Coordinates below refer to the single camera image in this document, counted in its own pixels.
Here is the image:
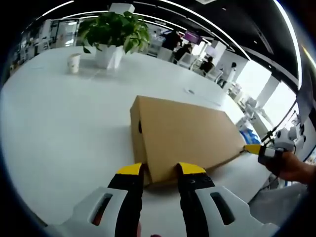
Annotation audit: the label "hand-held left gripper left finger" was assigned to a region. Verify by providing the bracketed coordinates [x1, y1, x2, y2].
[45, 162, 144, 237]

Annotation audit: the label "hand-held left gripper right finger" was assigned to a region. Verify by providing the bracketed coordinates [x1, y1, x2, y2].
[175, 162, 279, 237]

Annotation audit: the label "blue wet wipes soft pack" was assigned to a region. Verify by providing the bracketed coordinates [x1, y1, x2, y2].
[239, 128, 261, 145]

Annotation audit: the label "brown cardboard shoe box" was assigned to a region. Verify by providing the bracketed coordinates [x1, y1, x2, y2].
[130, 95, 247, 186]

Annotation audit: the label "person's right hand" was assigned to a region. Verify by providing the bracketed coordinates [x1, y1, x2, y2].
[266, 151, 316, 184]

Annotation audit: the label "white mesh office chair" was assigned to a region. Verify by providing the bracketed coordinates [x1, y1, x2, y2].
[249, 182, 309, 223]
[179, 53, 198, 70]
[206, 68, 223, 83]

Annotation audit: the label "grey flat panel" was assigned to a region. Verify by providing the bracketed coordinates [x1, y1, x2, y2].
[295, 44, 316, 124]

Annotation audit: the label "ceiling light strips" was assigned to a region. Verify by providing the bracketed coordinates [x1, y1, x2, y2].
[24, 0, 303, 89]

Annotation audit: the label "white paper cup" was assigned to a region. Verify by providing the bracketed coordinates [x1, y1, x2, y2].
[67, 53, 81, 74]

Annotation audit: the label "green plant in white pot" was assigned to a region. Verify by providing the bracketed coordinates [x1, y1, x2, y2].
[78, 11, 151, 69]

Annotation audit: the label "purple wall screen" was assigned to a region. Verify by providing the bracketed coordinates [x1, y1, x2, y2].
[184, 31, 202, 44]

